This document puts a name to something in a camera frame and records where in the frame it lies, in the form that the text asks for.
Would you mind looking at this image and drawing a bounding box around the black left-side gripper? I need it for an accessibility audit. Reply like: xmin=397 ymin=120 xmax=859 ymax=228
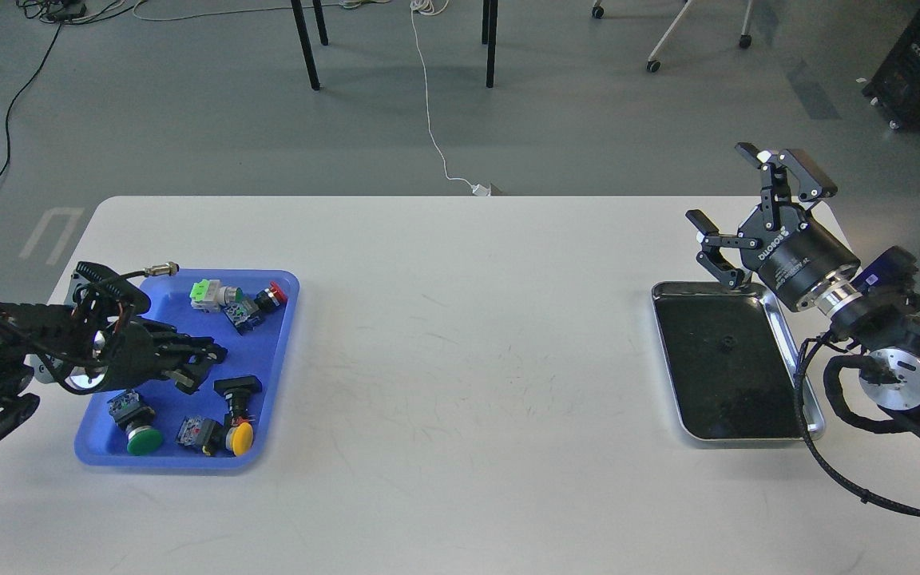
xmin=69 ymin=319 xmax=228 ymax=395

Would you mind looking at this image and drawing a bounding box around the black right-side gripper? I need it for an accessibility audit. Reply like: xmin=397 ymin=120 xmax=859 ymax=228
xmin=685 ymin=142 xmax=859 ymax=312

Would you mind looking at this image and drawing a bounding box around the black left-side robot arm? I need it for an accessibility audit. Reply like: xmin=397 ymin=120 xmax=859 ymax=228
xmin=0 ymin=261 xmax=227 ymax=441

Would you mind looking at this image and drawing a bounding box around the black right-side robot arm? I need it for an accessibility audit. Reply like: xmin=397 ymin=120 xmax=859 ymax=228
xmin=686 ymin=142 xmax=920 ymax=439

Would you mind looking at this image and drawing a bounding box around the blue plastic tray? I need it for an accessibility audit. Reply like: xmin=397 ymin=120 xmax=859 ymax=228
xmin=74 ymin=268 xmax=300 ymax=474

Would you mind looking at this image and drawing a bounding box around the silver metal tray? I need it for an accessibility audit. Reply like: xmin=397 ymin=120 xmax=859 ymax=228
xmin=651 ymin=281 xmax=826 ymax=449

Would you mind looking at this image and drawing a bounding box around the white rolling chair base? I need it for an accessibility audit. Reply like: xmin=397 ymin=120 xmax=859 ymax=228
xmin=591 ymin=0 xmax=755 ymax=73

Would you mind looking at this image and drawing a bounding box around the black table leg left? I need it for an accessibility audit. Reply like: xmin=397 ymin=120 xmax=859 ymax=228
xmin=291 ymin=0 xmax=329 ymax=91

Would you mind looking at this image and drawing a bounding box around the black table leg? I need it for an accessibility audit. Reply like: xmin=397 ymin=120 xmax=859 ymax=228
xmin=481 ymin=0 xmax=499 ymax=89
xmin=291 ymin=0 xmax=329 ymax=91

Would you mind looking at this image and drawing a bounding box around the black table leg right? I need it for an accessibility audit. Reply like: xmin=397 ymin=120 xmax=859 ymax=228
xmin=481 ymin=0 xmax=499 ymax=89

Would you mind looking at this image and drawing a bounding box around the black rectangular switch part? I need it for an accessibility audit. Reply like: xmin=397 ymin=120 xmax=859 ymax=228
xmin=214 ymin=375 xmax=263 ymax=419

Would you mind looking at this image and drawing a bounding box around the green white terminal switch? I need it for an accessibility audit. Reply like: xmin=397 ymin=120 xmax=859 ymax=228
xmin=188 ymin=278 xmax=244 ymax=313

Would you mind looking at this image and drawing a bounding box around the green push button switch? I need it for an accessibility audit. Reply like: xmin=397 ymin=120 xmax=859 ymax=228
xmin=107 ymin=390 xmax=163 ymax=456

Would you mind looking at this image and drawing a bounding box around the blue green selector switch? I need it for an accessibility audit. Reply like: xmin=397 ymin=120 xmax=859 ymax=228
xmin=220 ymin=295 xmax=265 ymax=335

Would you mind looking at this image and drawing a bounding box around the yellow push button switch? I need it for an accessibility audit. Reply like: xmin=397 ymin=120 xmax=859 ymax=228
xmin=175 ymin=416 xmax=255 ymax=456

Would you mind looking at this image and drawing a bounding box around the red push button switch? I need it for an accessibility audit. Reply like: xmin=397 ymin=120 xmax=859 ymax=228
xmin=253 ymin=281 xmax=288 ymax=314

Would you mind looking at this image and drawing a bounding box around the white cable on floor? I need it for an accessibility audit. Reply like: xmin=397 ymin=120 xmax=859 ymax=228
xmin=410 ymin=0 xmax=478 ymax=191

